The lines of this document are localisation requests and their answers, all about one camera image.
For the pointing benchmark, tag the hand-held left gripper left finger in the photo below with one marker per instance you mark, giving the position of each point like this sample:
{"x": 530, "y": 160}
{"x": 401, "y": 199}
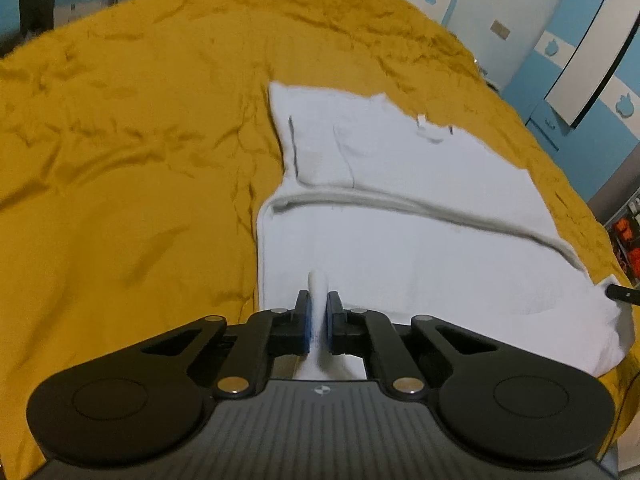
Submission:
{"x": 306, "y": 331}

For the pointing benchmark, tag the wall switch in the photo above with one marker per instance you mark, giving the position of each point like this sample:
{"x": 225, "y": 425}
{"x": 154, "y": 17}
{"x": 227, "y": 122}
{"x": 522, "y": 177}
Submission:
{"x": 500, "y": 28}

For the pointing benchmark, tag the white long-sleeve sweatshirt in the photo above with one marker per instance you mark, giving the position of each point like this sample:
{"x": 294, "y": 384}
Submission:
{"x": 410, "y": 230}

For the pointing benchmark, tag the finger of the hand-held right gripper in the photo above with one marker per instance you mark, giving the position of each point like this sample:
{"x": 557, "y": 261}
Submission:
{"x": 622, "y": 294}

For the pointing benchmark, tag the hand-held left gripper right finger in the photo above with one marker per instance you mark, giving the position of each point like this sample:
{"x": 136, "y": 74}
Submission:
{"x": 331, "y": 331}

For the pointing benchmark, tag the blue and white wardrobe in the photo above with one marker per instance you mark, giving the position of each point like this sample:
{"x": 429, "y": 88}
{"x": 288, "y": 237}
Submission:
{"x": 570, "y": 100}

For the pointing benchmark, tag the yellow bed blanket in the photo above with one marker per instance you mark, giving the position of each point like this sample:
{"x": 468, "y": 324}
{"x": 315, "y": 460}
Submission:
{"x": 130, "y": 160}

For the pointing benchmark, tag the black-framed mirror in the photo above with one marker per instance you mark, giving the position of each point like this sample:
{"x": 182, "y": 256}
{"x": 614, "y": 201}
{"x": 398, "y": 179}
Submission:
{"x": 590, "y": 55}

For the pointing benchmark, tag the storage rack with orange items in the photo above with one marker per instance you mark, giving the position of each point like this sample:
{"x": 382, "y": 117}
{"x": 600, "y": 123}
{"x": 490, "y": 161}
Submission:
{"x": 627, "y": 240}

